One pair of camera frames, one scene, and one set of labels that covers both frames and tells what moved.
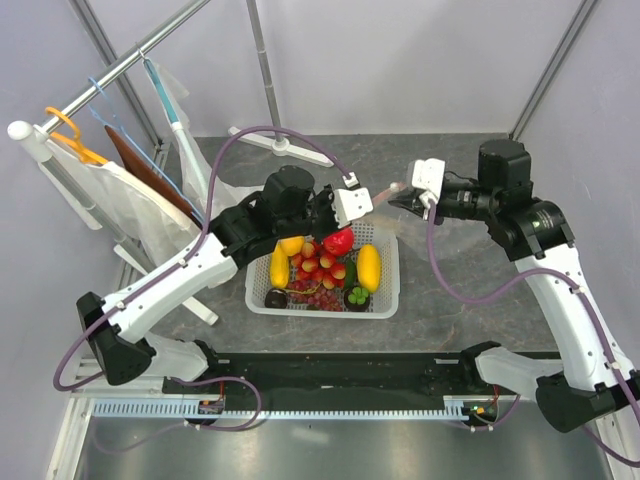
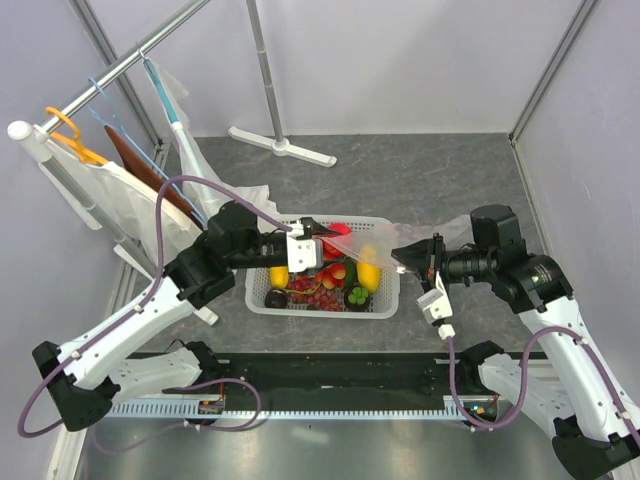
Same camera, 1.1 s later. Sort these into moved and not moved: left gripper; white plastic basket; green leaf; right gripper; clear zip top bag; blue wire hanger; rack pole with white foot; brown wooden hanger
Moved: clear zip top bag; right gripper; left gripper
Not moved: white plastic basket; brown wooden hanger; green leaf; rack pole with white foot; blue wire hanger
